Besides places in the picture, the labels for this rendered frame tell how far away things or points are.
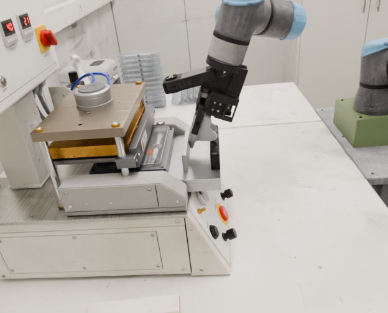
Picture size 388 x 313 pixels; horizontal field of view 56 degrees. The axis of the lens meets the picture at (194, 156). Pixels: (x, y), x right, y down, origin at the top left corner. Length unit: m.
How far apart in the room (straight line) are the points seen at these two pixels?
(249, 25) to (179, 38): 2.55
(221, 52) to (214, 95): 0.09
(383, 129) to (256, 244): 0.66
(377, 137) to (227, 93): 0.73
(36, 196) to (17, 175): 0.07
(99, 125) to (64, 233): 0.25
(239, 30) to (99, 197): 0.42
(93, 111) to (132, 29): 2.52
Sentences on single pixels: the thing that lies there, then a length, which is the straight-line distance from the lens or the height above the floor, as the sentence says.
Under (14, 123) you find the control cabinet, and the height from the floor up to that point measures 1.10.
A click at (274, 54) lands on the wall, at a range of 3.36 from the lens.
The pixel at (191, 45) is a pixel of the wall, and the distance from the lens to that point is 3.27.
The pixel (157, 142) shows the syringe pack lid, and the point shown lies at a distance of 0.85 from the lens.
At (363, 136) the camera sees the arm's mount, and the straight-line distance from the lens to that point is 1.36.
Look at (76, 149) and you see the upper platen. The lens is 0.78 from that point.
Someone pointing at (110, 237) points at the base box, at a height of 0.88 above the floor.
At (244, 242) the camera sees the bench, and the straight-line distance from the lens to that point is 0.93.
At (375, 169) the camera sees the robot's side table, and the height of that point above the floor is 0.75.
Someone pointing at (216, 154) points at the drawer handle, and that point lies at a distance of 0.77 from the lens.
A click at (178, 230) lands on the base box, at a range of 0.76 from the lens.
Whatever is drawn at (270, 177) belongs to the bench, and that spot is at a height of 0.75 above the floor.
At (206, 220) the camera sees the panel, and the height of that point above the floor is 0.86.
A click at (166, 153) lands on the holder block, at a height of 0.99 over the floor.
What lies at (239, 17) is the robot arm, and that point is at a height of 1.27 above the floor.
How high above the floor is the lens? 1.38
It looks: 29 degrees down
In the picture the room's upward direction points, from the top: 6 degrees counter-clockwise
